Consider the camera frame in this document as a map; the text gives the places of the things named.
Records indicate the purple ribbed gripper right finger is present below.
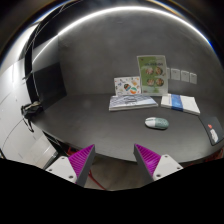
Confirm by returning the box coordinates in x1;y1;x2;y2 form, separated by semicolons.
133;144;182;185

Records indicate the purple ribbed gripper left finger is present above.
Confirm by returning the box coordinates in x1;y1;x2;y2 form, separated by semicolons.
46;145;95;187

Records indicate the white and green computer mouse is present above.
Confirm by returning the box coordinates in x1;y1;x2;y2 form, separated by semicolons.
145;117;169;130

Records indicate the grey patterned book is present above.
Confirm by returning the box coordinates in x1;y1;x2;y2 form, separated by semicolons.
109;94;158;111

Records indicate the white book with blue band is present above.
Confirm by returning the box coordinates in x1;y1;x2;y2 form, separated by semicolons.
161;94;200;115

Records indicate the black bag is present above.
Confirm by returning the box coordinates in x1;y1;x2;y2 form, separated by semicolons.
21;101;43;132

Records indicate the white card with stickers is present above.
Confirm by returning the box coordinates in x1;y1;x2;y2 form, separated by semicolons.
114;76;141;95

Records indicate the green illustrated poster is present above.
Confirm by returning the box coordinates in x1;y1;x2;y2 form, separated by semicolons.
137;55;168;96

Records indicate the white wall socket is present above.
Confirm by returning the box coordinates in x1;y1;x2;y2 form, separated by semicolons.
181;71;190;82
171;68;180;80
190;73;197;84
166;68;171;79

